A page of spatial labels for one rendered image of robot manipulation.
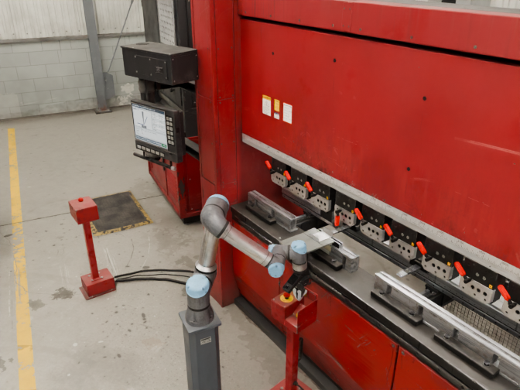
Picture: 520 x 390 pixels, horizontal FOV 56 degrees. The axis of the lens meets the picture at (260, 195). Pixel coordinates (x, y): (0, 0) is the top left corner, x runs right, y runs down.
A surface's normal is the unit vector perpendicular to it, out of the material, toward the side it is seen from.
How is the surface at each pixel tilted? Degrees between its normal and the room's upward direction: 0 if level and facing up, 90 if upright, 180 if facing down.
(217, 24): 90
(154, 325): 0
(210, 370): 90
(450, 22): 90
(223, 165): 90
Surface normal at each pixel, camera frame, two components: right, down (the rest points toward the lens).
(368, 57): -0.82, 0.25
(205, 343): 0.43, 0.40
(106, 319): 0.00, -0.90
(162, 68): -0.64, 0.33
